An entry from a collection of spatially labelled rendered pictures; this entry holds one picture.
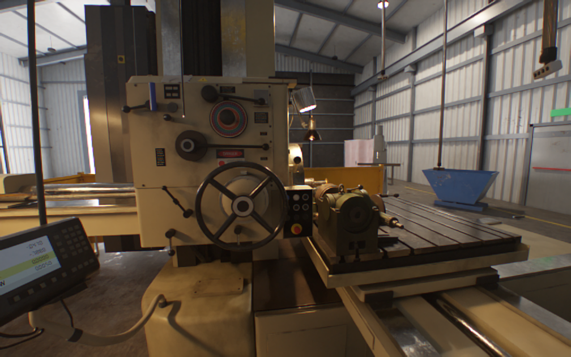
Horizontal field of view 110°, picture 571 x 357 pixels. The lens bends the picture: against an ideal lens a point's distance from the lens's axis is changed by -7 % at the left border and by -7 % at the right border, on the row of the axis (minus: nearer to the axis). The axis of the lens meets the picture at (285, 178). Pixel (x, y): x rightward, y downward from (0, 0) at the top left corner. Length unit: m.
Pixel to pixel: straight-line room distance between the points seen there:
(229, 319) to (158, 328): 0.41
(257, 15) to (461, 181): 6.14
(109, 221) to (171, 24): 1.43
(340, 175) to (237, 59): 2.60
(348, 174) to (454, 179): 3.74
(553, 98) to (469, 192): 3.10
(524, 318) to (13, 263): 2.06
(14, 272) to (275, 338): 1.21
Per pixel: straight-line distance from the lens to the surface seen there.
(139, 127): 1.23
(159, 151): 1.19
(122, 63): 2.10
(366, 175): 4.04
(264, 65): 1.88
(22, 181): 2.08
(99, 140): 2.11
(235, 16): 2.03
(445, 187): 7.09
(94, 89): 2.16
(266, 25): 2.01
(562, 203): 8.25
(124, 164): 2.02
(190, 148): 1.07
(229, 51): 1.92
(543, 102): 8.63
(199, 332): 1.58
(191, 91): 1.18
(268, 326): 1.54
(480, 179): 6.89
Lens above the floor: 1.53
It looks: 7 degrees down
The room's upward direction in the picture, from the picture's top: 1 degrees counter-clockwise
